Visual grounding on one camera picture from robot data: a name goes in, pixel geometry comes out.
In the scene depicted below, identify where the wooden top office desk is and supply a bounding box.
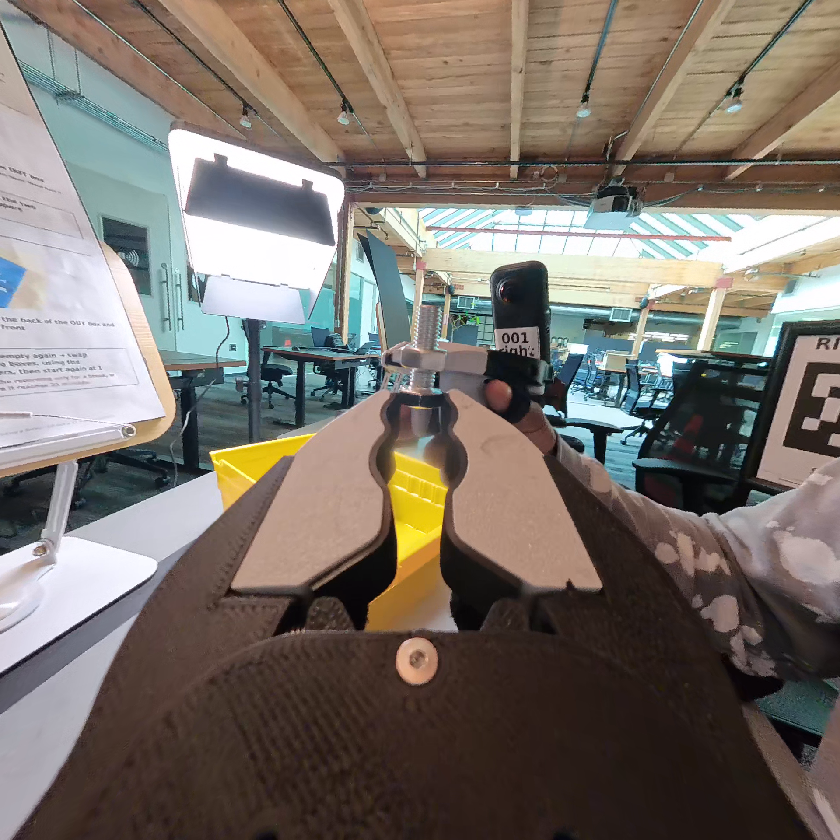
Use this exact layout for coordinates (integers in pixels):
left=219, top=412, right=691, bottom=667
left=161, top=351, right=247, bottom=473
left=262, top=346, right=382, bottom=427

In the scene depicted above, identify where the wooden document stand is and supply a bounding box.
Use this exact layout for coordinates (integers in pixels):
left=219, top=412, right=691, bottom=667
left=0, top=20, right=177, bottom=636

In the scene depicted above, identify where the person's right hand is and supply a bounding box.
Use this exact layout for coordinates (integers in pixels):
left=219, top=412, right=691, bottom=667
left=482, top=379, right=560, bottom=458

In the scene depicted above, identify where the studio light panel with flaps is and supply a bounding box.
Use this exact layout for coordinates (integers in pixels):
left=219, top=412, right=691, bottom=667
left=167, top=121, right=347, bottom=441

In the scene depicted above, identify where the white instruction sheet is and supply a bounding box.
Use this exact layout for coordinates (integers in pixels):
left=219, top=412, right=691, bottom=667
left=0, top=29, right=165, bottom=447

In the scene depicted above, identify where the silver hex nut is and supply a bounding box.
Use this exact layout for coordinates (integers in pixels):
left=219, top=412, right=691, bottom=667
left=392, top=350, right=455, bottom=373

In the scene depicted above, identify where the person's right forearm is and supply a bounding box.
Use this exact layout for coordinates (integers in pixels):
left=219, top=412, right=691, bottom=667
left=551, top=433, right=840, bottom=683

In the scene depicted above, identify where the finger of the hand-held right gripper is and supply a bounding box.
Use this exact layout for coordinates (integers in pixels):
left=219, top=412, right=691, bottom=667
left=437, top=346, right=490, bottom=390
left=381, top=343, right=425, bottom=389

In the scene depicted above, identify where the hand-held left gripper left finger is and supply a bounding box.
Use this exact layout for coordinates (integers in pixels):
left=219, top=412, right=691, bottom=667
left=230, top=391, right=399, bottom=621

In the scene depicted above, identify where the ceiling projector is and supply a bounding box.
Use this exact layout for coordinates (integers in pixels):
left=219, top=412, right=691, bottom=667
left=583, top=185, right=643, bottom=231

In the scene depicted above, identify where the black tilted panel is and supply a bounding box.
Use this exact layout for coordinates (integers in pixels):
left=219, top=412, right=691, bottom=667
left=357, top=230, right=413, bottom=352

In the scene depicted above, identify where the silver hex bolt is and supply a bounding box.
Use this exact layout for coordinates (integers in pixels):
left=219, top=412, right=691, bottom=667
left=392, top=305, right=455, bottom=421

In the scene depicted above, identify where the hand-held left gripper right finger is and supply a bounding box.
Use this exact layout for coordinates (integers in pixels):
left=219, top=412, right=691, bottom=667
left=440, top=391, right=605, bottom=626

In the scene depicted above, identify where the framed black white marker sign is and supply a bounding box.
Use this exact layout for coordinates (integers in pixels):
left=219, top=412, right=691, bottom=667
left=755, top=320, right=840, bottom=490

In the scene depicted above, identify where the yellow plastic bin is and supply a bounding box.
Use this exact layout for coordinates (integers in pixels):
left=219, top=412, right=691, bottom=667
left=209, top=433, right=454, bottom=634

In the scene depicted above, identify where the black mesh office chair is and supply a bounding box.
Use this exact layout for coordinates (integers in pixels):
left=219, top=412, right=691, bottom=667
left=633, top=377, right=769, bottom=516

